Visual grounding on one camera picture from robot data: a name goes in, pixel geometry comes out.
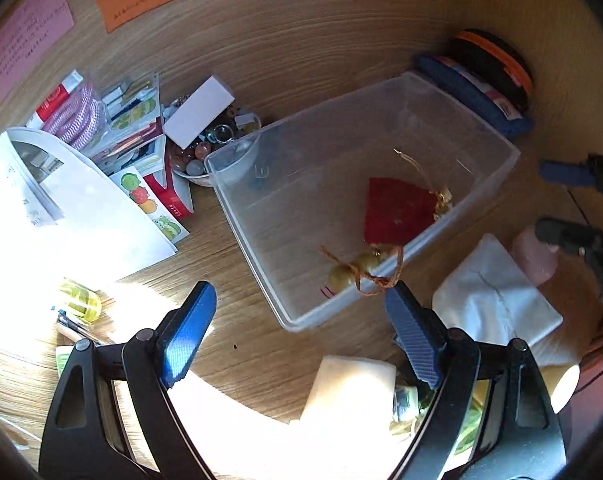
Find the red cloth pouch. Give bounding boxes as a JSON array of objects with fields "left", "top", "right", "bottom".
[{"left": 364, "top": 149, "right": 455, "bottom": 247}]

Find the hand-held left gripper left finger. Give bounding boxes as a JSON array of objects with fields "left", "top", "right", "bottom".
[{"left": 38, "top": 281, "right": 218, "bottom": 480}]

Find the wooden desktop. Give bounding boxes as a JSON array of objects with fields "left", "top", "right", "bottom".
[{"left": 0, "top": 50, "right": 603, "bottom": 480}]

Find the pile of polished stones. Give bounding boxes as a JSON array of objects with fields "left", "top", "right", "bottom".
[{"left": 168, "top": 107, "right": 259, "bottom": 176}]

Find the red white carton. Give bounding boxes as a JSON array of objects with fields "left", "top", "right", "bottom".
[{"left": 144, "top": 140, "right": 194, "bottom": 221}]

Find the stack of sticker packs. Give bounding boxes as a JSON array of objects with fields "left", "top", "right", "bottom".
[{"left": 98, "top": 72, "right": 164, "bottom": 163}]

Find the yellow green small bottle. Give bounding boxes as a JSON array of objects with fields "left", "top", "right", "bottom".
[{"left": 58, "top": 277, "right": 103, "bottom": 323}]

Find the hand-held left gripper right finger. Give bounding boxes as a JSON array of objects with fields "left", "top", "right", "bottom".
[{"left": 384, "top": 280, "right": 567, "bottom": 480}]

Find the white bowl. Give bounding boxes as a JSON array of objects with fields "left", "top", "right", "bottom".
[{"left": 167, "top": 105, "right": 262, "bottom": 188}]

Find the pink round container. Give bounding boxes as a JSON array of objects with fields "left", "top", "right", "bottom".
[{"left": 511, "top": 225, "right": 562, "bottom": 286}]

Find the clear plastic storage box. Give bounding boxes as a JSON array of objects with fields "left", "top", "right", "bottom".
[{"left": 204, "top": 71, "right": 521, "bottom": 332}]

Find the red white packet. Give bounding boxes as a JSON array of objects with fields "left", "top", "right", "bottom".
[{"left": 28, "top": 71, "right": 84, "bottom": 128}]

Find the bead charm with orange cord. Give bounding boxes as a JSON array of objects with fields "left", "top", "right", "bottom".
[{"left": 320, "top": 242, "right": 405, "bottom": 301}]

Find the pink white braided cable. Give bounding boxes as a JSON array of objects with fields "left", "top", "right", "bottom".
[{"left": 46, "top": 82, "right": 108, "bottom": 150}]

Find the white paper bag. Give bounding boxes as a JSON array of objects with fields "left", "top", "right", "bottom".
[{"left": 0, "top": 127, "right": 179, "bottom": 286}]

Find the small white cardboard box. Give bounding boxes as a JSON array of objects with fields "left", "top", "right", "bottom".
[{"left": 164, "top": 75, "right": 235, "bottom": 150}]

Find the blue pencil pouch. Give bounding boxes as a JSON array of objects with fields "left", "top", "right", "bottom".
[{"left": 414, "top": 53, "right": 535, "bottom": 137}]

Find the fruit sticker sheet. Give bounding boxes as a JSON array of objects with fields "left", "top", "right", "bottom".
[{"left": 108, "top": 167, "right": 189, "bottom": 246}]

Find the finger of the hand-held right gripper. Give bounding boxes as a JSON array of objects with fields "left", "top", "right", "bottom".
[
  {"left": 535, "top": 216, "right": 603, "bottom": 306},
  {"left": 539, "top": 152, "right": 603, "bottom": 196}
]

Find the white drawstring cloth bag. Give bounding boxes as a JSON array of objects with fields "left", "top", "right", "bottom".
[{"left": 431, "top": 233, "right": 565, "bottom": 346}]

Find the pink paper note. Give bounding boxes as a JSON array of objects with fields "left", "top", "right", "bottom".
[{"left": 0, "top": 0, "right": 76, "bottom": 106}]

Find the black orange round case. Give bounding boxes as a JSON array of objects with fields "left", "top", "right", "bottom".
[{"left": 449, "top": 30, "right": 535, "bottom": 111}]

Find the white lidded plastic tub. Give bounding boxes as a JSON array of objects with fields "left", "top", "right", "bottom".
[{"left": 298, "top": 355, "right": 397, "bottom": 426}]

